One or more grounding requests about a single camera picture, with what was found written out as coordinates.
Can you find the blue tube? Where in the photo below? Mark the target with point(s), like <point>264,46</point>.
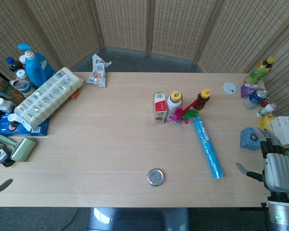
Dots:
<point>208,149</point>

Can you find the long white plastic-wrapped package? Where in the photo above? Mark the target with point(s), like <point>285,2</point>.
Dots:
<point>48,96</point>

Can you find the white snack bag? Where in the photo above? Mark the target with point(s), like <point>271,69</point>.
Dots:
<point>97,74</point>

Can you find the green lint roller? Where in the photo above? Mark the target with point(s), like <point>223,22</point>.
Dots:
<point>22,149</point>

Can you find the bottle with white cap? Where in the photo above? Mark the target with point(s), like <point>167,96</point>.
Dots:
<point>22,59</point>

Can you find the woven wooden folding screen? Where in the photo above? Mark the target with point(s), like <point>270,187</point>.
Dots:
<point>178,26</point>

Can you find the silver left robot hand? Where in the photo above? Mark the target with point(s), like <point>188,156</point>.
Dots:
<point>1,186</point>

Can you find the blue drink can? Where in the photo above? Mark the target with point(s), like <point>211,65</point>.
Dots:
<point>254,98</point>

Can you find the small orange packet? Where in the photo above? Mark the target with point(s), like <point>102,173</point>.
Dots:
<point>75,94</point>

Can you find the amber honey bottle yellow cap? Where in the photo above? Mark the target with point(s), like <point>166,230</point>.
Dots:
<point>201,99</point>

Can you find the dark sauce bottle blue cap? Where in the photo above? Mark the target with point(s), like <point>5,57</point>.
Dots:
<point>14,65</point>

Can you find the yellow bag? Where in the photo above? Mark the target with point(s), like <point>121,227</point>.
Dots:
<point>265,122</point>

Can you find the red and white carton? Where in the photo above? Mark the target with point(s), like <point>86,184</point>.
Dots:
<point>160,108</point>

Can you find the green bottle yellow cap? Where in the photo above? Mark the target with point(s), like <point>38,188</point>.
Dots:
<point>258,72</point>

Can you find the colourful feather shuttlecock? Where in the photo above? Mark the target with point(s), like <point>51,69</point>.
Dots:
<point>183,114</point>

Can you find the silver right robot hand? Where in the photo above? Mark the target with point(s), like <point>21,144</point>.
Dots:
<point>278,166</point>

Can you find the light blue cube box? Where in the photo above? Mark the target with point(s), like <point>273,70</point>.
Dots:
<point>249,139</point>

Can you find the blue cookie box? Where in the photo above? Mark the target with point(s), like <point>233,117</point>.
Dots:
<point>7,127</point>

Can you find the white cardboard box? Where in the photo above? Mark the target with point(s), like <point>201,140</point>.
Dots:
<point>285,130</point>

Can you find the small white green-label bottle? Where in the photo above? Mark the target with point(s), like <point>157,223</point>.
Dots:
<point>266,110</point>

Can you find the clear jar white lid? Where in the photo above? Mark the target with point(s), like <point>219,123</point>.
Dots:
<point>21,74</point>

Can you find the white bottle yellow cap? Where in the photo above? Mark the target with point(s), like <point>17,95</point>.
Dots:
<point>174,103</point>

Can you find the purple box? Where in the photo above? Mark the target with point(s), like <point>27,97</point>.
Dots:
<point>246,91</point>

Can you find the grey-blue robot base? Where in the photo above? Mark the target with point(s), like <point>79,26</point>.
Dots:
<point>139,219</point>

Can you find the blue detergent pump bottle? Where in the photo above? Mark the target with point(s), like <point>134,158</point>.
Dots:
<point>37,69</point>

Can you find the white pill bottle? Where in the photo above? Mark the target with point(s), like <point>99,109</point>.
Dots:
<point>4,104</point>

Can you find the round silver tin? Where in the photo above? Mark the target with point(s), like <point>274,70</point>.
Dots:
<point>155,177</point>

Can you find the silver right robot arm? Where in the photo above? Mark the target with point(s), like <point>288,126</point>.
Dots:
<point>281,214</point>

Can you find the brown tea bottle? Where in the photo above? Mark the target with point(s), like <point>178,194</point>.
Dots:
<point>4,90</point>

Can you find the small red cap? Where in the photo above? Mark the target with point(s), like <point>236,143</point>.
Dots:
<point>265,104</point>

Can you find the dark jar with label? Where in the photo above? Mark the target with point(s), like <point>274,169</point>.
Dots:
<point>0,155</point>

